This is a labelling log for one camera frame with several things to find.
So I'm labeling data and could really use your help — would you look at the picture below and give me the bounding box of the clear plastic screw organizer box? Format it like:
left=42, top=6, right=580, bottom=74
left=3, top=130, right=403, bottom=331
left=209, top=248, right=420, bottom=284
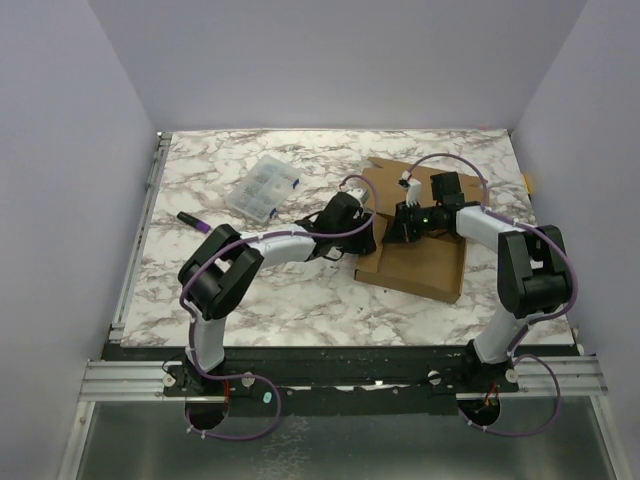
left=226, top=155, right=300, bottom=224

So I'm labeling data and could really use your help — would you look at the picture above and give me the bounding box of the purple black highlighter marker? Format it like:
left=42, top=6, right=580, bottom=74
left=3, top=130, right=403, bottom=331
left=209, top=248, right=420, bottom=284
left=176, top=211, right=211, bottom=234

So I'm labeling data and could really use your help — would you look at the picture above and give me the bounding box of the black metal base rail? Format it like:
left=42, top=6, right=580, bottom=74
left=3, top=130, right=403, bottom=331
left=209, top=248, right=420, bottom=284
left=102, top=342, right=521, bottom=419

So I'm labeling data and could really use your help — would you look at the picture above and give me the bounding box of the aluminium front extrusion rail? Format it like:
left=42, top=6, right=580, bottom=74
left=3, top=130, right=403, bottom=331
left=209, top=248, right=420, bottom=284
left=80, top=352, right=608, bottom=402

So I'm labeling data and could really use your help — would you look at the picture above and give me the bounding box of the aluminium side rail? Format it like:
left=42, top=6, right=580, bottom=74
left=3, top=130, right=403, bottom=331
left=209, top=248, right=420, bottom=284
left=107, top=132, right=173, bottom=344

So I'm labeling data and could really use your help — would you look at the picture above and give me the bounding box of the yellow tape piece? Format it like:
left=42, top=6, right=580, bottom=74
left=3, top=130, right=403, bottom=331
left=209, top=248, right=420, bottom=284
left=522, top=173, right=535, bottom=195

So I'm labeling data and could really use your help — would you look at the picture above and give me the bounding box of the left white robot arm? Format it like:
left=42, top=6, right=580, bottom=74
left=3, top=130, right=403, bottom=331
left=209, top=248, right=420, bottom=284
left=178, top=188, right=376, bottom=395

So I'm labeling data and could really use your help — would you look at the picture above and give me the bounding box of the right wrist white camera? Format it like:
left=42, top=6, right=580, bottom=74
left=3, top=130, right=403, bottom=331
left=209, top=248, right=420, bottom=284
left=398, top=173, right=422, bottom=207

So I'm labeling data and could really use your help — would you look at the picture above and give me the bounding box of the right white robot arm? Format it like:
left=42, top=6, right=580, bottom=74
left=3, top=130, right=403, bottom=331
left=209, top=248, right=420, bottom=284
left=383, top=171, right=577, bottom=391

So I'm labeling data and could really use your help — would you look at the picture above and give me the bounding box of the brown cardboard box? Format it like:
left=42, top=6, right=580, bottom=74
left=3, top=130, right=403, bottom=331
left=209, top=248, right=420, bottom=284
left=354, top=157, right=467, bottom=304

